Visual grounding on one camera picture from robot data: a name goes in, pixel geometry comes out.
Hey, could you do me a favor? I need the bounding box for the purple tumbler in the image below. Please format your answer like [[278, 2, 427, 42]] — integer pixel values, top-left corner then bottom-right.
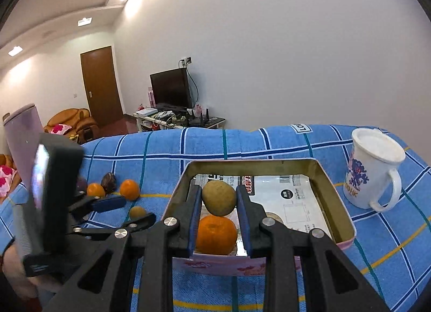
[[3, 103, 43, 205]]

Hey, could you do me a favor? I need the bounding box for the black router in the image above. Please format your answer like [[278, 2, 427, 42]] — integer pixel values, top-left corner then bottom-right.
[[193, 108, 211, 127]]

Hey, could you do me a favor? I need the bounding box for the orange leather sofa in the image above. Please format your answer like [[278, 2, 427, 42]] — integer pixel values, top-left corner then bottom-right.
[[44, 108, 100, 140]]

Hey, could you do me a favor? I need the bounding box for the brown wooden door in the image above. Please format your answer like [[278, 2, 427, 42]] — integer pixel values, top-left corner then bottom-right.
[[80, 46, 124, 127]]

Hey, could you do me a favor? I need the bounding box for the black power cable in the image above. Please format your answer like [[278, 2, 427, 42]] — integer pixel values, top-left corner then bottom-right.
[[185, 63, 200, 110]]

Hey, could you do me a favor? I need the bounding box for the white printed mug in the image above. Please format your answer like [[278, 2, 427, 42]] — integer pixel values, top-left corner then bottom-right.
[[343, 127, 406, 212]]

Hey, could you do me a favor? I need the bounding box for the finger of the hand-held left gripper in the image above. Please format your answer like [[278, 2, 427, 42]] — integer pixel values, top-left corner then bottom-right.
[[69, 194, 127, 221], [72, 212, 157, 242]]

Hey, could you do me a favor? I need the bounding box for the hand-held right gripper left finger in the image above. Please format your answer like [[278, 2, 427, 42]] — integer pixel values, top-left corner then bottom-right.
[[42, 182, 203, 312]]

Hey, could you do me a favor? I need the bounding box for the pink metal tin box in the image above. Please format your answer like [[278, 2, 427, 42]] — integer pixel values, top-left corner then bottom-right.
[[162, 159, 357, 277]]

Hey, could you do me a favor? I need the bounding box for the brown kiwi fruit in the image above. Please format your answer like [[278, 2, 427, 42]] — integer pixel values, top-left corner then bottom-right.
[[202, 180, 237, 217]]

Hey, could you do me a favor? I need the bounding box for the small orange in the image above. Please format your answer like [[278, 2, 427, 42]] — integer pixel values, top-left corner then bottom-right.
[[195, 215, 238, 255], [119, 179, 140, 201], [87, 182, 106, 198]]

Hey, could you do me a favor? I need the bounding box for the blue checked blanket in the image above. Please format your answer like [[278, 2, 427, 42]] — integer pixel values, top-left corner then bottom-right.
[[0, 124, 431, 312]]

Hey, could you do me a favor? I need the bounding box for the person's left forearm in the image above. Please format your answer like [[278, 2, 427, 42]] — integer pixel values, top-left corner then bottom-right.
[[0, 241, 44, 302]]

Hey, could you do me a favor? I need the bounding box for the black television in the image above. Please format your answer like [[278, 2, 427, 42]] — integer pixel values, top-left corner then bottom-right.
[[150, 67, 192, 112]]

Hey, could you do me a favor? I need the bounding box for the dark brown water chestnut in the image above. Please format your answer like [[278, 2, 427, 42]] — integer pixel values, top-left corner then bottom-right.
[[101, 172, 118, 194]]

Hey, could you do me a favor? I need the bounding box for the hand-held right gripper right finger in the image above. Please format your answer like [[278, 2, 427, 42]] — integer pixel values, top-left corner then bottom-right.
[[236, 184, 391, 312]]

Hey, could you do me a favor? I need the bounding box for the white plastic packet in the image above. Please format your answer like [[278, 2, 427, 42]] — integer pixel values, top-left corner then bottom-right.
[[195, 174, 332, 233]]

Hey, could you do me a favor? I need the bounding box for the white television stand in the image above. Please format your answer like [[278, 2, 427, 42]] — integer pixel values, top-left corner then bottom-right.
[[133, 110, 225, 134]]

